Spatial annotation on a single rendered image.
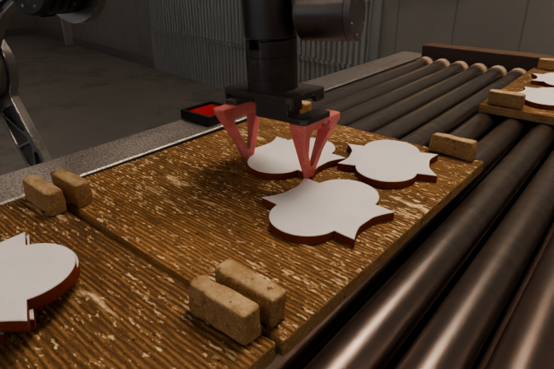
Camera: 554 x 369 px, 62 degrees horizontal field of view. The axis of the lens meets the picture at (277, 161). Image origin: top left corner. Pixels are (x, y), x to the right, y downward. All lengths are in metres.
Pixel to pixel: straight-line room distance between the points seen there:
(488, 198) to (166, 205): 0.37
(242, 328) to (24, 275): 0.16
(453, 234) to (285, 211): 0.17
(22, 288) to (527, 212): 0.49
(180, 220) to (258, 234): 0.08
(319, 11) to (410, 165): 0.23
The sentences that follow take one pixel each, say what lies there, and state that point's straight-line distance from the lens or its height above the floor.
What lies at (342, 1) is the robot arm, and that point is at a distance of 0.46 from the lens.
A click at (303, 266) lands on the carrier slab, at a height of 0.94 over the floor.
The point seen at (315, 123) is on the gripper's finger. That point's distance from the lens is 0.48.
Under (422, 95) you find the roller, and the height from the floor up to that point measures 0.92.
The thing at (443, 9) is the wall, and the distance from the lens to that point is 3.18.
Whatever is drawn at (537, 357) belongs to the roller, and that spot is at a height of 0.92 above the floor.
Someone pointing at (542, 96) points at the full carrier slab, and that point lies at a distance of 0.98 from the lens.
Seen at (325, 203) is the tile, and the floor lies 0.95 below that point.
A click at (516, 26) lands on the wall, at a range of 3.01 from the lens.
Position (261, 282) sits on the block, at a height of 0.96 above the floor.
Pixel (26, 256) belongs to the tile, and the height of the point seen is 0.97.
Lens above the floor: 1.17
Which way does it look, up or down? 23 degrees down
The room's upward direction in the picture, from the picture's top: straight up
